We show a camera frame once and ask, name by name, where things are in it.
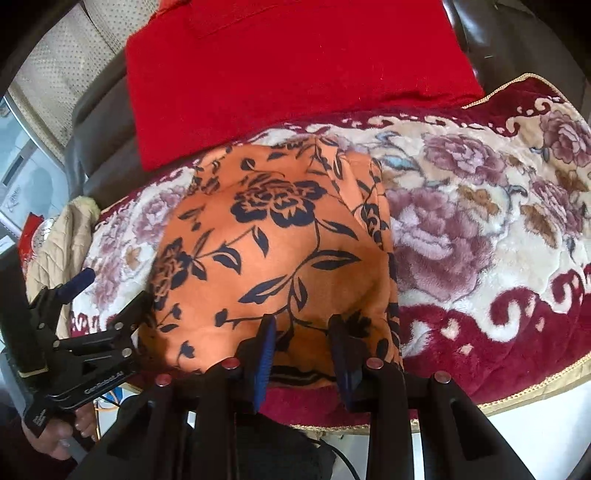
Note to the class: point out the floral plush blanket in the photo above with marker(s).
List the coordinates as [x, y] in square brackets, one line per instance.
[461, 240]

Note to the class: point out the person's left hand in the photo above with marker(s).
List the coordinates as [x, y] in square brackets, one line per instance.
[55, 438]

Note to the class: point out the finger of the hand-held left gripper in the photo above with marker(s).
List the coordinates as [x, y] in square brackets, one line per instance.
[124, 323]
[78, 281]

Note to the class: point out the beige quilted jacket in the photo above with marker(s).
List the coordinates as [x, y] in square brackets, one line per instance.
[60, 249]

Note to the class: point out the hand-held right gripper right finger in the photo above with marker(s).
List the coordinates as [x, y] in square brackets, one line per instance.
[344, 364]

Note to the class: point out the dark brown leather sofa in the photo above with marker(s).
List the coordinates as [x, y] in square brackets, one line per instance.
[508, 41]

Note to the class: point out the dark cloth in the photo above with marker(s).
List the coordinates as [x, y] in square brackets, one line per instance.
[277, 452]

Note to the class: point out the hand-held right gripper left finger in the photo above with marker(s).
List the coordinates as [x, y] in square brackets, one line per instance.
[264, 360]

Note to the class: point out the orange floral garment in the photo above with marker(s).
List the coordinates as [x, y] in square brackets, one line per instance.
[258, 258]

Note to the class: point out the cream dotted curtain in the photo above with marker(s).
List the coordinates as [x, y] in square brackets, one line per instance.
[60, 69]

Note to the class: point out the red knit cloth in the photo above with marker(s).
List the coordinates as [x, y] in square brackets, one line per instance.
[286, 69]

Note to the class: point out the red snack packet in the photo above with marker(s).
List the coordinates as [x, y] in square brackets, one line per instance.
[28, 240]

